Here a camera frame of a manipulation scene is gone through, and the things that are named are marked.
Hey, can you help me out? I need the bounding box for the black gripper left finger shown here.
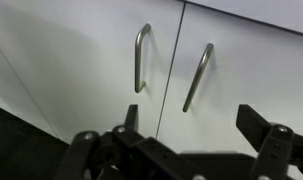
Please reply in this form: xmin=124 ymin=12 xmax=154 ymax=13
xmin=54 ymin=104 xmax=205 ymax=180

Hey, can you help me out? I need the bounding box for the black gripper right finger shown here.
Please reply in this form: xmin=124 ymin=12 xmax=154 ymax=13
xmin=235 ymin=104 xmax=303 ymax=180

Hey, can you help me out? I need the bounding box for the white cabinet door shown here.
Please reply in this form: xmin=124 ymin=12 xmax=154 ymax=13
xmin=155 ymin=1 xmax=303 ymax=180
xmin=0 ymin=0 xmax=186 ymax=144
xmin=0 ymin=36 xmax=59 ymax=138

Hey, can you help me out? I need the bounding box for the silver cabinet door handle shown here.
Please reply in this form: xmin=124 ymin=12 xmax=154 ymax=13
xmin=182 ymin=42 xmax=215 ymax=113
xmin=134 ymin=22 xmax=152 ymax=94

